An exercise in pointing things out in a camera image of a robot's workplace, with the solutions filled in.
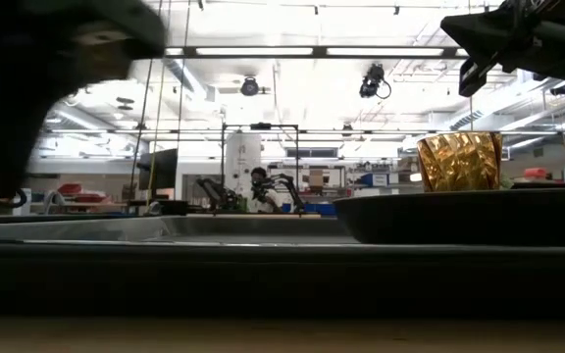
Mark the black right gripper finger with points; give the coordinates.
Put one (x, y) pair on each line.
(473, 78)
(478, 34)

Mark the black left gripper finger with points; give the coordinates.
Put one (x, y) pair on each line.
(145, 34)

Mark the gold faceted cup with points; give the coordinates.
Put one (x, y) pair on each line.
(459, 162)

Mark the dark round plate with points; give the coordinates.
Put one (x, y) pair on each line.
(459, 218)

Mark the black background robot arm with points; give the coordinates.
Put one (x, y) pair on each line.
(287, 188)
(219, 193)

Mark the dark metal serving tray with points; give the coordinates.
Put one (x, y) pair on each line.
(165, 279)

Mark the white plastic container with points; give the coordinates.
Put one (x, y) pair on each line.
(23, 202)

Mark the red plastic bin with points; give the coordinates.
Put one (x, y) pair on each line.
(81, 193)

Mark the black computer monitor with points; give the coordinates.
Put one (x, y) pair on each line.
(162, 169)

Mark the white cylindrical tank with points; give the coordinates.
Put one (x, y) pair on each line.
(241, 157)

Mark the cardboard box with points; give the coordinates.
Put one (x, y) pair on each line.
(316, 179)

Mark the person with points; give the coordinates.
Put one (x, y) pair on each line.
(263, 193)

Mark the blue storage bins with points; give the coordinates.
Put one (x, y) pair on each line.
(321, 209)

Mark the round black overhead camera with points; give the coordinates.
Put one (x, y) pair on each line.
(249, 86)

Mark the black overhead frame bar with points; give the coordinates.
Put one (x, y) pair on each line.
(312, 51)

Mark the thin horizontal metal rail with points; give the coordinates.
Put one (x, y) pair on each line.
(312, 132)

